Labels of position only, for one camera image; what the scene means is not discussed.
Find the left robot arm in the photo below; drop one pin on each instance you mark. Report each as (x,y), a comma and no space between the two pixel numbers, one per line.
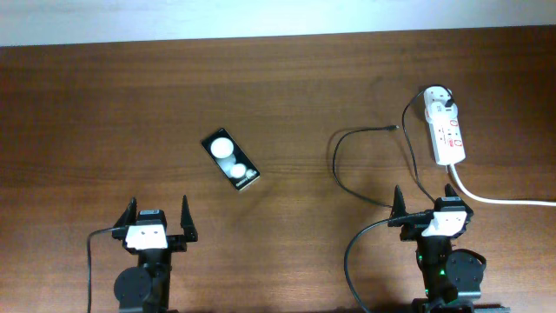
(146,287)

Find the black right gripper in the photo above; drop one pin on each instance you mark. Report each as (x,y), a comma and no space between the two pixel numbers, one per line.
(411,231)

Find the white USB charger plug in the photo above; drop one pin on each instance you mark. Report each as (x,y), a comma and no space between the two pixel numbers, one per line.
(439,105)

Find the black smartphone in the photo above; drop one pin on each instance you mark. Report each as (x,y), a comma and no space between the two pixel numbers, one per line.
(230,159)

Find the white power strip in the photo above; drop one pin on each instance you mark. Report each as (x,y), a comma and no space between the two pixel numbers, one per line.
(447,142)

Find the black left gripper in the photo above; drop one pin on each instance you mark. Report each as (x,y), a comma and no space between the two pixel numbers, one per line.
(178,243)

